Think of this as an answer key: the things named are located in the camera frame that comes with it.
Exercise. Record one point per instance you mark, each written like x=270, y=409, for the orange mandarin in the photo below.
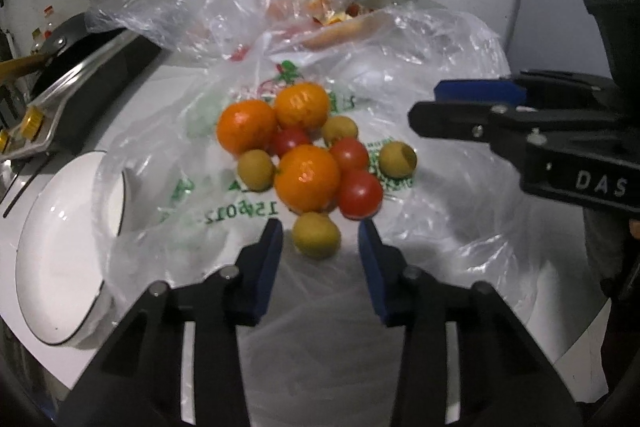
x=305, y=105
x=307, y=179
x=246, y=125

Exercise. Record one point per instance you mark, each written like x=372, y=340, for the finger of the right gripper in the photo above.
x=530, y=88
x=479, y=122

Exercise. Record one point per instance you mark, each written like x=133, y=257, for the black wok wooden handle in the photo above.
x=61, y=40

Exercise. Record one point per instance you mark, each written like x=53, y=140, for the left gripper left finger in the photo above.
x=134, y=379

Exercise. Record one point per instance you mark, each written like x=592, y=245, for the steel induction cooker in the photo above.
x=81, y=85

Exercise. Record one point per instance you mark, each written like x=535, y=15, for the red tomato front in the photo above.
x=360, y=195

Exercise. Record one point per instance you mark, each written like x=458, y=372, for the orange mandarin back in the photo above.
x=305, y=105

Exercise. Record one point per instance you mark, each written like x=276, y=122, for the green longan front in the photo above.
x=316, y=236

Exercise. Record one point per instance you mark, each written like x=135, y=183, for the green longan back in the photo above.
x=337, y=128

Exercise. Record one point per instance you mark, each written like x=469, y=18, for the green longan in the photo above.
x=316, y=236
x=256, y=170
x=397, y=160
x=337, y=128

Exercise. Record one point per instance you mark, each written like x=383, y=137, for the red capped bottle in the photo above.
x=49, y=22

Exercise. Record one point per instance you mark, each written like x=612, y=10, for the white round plate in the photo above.
x=60, y=289

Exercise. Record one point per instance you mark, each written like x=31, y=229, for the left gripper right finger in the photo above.
x=505, y=378

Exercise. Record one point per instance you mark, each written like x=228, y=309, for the red tomato back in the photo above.
x=285, y=140

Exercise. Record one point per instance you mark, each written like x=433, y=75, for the printed plastic bag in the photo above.
x=320, y=357

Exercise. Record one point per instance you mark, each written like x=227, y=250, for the plate of fruit peels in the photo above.
x=316, y=25

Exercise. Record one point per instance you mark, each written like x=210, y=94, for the red tomato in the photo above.
x=360, y=195
x=285, y=140
x=350, y=154

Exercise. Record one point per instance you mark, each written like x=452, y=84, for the orange mandarin front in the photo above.
x=307, y=179

